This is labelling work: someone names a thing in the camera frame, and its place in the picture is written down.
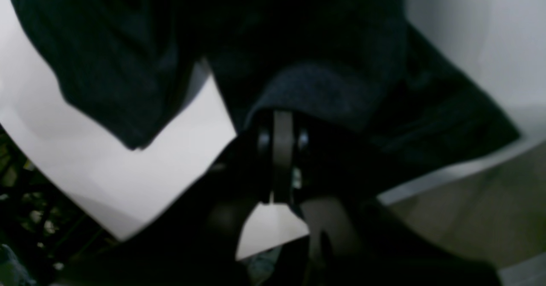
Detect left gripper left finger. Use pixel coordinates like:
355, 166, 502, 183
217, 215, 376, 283
56, 110, 295, 286

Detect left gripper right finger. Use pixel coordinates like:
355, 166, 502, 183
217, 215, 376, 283
294, 125, 501, 286

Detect black t-shirt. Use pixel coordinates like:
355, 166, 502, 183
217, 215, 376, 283
10, 0, 520, 182

